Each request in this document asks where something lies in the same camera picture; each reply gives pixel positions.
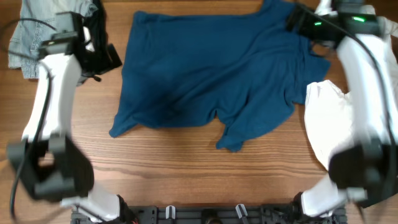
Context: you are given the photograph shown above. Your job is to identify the dark blue polo shirt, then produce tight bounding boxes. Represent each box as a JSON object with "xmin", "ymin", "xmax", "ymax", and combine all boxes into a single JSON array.
[{"xmin": 109, "ymin": 1, "xmax": 330, "ymax": 152}]

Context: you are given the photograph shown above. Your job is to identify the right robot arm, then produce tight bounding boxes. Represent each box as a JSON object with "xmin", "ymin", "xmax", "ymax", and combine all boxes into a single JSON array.
[{"xmin": 286, "ymin": 1, "xmax": 397, "ymax": 221}]

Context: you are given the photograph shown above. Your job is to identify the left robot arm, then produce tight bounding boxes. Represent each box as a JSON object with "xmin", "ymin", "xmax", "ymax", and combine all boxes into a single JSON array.
[{"xmin": 6, "ymin": 12, "xmax": 139, "ymax": 223}]

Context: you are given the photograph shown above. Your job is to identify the black folded garment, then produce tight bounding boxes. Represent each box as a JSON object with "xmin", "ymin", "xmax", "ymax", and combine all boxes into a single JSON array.
[{"xmin": 83, "ymin": 0, "xmax": 107, "ymax": 52}]

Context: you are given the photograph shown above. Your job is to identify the light blue denim jeans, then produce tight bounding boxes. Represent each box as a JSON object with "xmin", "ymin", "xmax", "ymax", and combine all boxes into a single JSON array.
[{"xmin": 8, "ymin": 0, "xmax": 102, "ymax": 79}]

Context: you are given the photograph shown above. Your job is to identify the white t-shirt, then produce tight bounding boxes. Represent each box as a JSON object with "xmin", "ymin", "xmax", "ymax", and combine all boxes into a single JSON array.
[{"xmin": 303, "ymin": 0, "xmax": 398, "ymax": 175}]

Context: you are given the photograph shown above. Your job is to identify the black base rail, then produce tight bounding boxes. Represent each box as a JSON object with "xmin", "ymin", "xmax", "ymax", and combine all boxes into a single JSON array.
[{"xmin": 70, "ymin": 203, "xmax": 348, "ymax": 224}]

